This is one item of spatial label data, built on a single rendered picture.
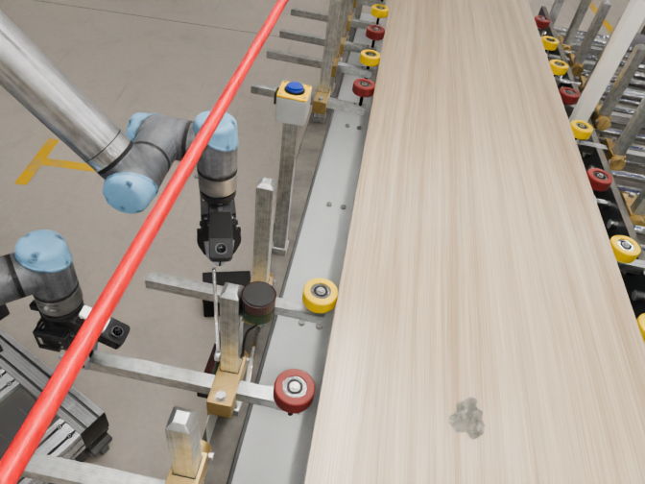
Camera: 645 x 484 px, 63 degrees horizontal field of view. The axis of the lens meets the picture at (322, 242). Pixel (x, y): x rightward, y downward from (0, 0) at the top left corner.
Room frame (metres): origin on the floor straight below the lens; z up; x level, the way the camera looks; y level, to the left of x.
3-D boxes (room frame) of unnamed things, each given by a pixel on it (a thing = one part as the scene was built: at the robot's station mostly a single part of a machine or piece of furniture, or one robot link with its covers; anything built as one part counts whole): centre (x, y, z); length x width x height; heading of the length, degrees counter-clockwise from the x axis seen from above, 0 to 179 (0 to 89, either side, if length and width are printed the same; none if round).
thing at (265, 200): (0.82, 0.13, 0.92); 0.04 x 0.04 x 0.48; 88
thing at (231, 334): (0.57, 0.14, 0.87); 0.04 x 0.04 x 0.48; 88
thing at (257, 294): (0.57, 0.09, 1.01); 0.06 x 0.06 x 0.22; 88
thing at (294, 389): (0.53, 0.00, 0.85); 0.08 x 0.08 x 0.11
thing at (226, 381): (0.55, 0.14, 0.85); 0.14 x 0.06 x 0.05; 178
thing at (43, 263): (0.54, 0.45, 1.13); 0.09 x 0.08 x 0.11; 130
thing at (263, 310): (0.57, 0.09, 1.10); 0.06 x 0.06 x 0.02
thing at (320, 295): (0.78, -0.02, 0.85); 0.08 x 0.08 x 0.11
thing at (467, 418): (0.53, -0.34, 0.91); 0.09 x 0.07 x 0.02; 154
